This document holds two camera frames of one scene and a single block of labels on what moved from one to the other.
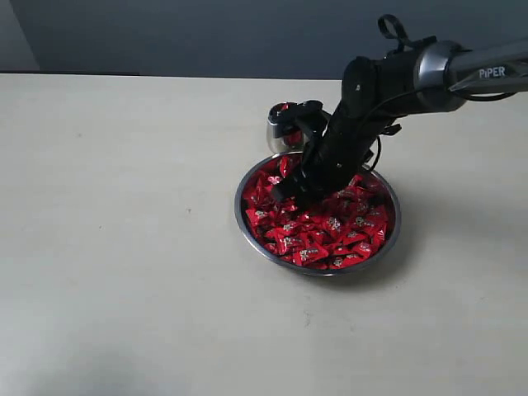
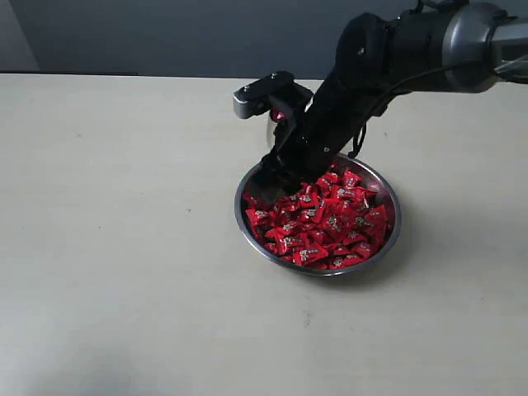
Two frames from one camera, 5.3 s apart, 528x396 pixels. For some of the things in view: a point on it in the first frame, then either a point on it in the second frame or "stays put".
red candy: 375,216 stays put
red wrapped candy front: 304,253 stays put
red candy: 261,220 stays put
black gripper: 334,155 → 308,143
